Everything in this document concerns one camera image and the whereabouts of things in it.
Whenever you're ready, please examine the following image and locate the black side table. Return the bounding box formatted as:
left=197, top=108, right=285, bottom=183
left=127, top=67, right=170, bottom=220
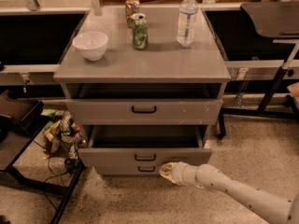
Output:
left=216, top=1, right=299, bottom=140
left=0, top=91, right=84, bottom=224

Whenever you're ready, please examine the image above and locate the orange soda can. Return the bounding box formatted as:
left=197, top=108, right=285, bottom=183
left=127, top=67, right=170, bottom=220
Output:
left=125, top=0, right=140, bottom=28

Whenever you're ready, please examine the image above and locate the white ceramic bowl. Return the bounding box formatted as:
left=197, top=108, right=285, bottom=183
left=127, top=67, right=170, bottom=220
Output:
left=72, top=32, right=108, bottom=61

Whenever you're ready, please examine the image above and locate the green soda can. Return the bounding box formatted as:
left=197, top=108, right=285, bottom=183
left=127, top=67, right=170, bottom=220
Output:
left=131, top=13, right=148, bottom=49

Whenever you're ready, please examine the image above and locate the black side table right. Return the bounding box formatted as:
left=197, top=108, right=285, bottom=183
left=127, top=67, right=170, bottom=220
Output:
left=216, top=1, right=299, bottom=140

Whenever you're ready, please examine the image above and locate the grey top drawer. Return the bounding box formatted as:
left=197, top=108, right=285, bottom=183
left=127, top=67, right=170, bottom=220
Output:
left=65, top=99, right=222, bottom=125

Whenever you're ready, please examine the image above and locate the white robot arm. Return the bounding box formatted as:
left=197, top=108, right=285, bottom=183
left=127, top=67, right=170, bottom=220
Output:
left=159, top=162, right=299, bottom=224

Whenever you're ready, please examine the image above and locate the clutter pile with cables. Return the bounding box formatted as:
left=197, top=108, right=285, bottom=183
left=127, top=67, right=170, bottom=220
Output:
left=42, top=108, right=87, bottom=174

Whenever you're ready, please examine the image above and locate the clear plastic water bottle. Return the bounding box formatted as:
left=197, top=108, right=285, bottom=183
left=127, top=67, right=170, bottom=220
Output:
left=177, top=0, right=198, bottom=48

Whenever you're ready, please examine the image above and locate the grey bottom drawer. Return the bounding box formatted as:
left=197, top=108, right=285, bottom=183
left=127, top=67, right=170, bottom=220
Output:
left=95, top=166, right=159, bottom=176

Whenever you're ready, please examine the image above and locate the grey drawer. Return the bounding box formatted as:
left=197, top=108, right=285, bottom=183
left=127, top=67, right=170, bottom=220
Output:
left=95, top=166, right=159, bottom=176
left=65, top=99, right=222, bottom=125
left=78, top=125, right=212, bottom=169

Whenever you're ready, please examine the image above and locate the grey drawer cabinet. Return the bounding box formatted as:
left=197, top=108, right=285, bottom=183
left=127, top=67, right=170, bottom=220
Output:
left=52, top=5, right=232, bottom=147

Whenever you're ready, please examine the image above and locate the black side table left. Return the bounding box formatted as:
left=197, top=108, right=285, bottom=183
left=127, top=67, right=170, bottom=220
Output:
left=0, top=91, right=84, bottom=224

